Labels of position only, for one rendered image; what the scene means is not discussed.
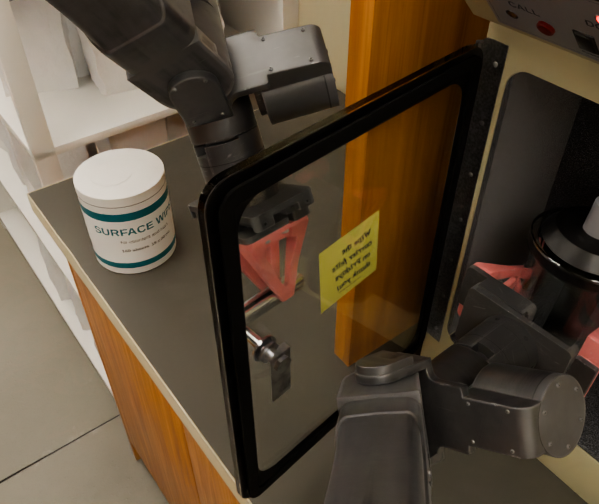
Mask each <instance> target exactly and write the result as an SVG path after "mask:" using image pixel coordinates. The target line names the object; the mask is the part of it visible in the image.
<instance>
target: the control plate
mask: <svg viewBox="0 0 599 504"><path fill-rule="evenodd" d="M486 1H487V2H488V4H489V6H490V7H491V9H492V11H493V13H494V14H495V16H496V18H497V20H498V21H499V22H500V23H502V24H505V25H507V26H510V27H513V28H515V29H518V30H520V31H523V32H525V33H528V34H530V35H533V36H535V37H538V38H540V39H543V40H545V41H548V42H550V43H553V44H555V45H558V46H560V47H563V48H565V49H568V50H571V51H573V52H576V53H578V54H581V55H583V56H586V57H588V58H591V59H593V60H596V61H598V62H599V55H596V54H593V53H591V52H588V51H586V50H583V49H581V48H579V46H578V44H577V41H576V39H575V36H574V34H573V31H572V30H573V29H574V30H577V31H579V32H582V33H585V34H587V35H590V36H593V37H594V39H595V42H596V45H597V47H598V50H599V22H597V21H596V20H595V18H594V16H595V15H597V14H599V0H486ZM506 10H512V11H513V12H515V13H516V14H517V15H518V17H519V18H518V19H514V18H512V17H510V16H509V15H508V14H507V13H506ZM538 21H544V22H546V23H548V24H550V25H551V26H552V27H553V28H554V29H555V33H554V35H552V36H547V35H545V34H543V33H541V32H540V31H539V30H538V29H537V26H536V24H537V23H538Z"/></svg>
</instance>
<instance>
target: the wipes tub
mask: <svg viewBox="0 0 599 504"><path fill-rule="evenodd" d="M73 182H74V186H75V190H76V193H77V196H78V200H79V204H80V207H81V210H82V213H83V217H84V220H85V223H86V226H87V230H88V233H89V236H90V239H91V243H92V246H93V249H94V252H95V255H96V257H97V260H98V261H99V263H100V264H101V265H102V266H103V267H105V268H106V269H108V270H110V271H113V272H117V273H124V274H134V273H141V272H145V271H148V270H151V269H153V268H156V267H157V266H159V265H161V264H162V263H164V262H165V261H166V260H167V259H169V257H170V256H171V255H172V254H173V252H174V250H175V247H176V235H175V229H174V223H173V217H172V211H171V205H170V199H169V193H168V187H167V181H166V176H165V171H164V165H163V163H162V161H161V160H160V158H159V157H157V156H156V155H154V154H153V153H151V152H148V151H145V150H140V149H131V148H124V149H115V150H110V151H106V152H103V153H100V154H97V155H95V156H93V157H91V158H89V159H87V160H86V161H84V162H83V163H82V164H81V165H80V166H79V167H78V168H77V170H76V171H75V173H74V176H73Z"/></svg>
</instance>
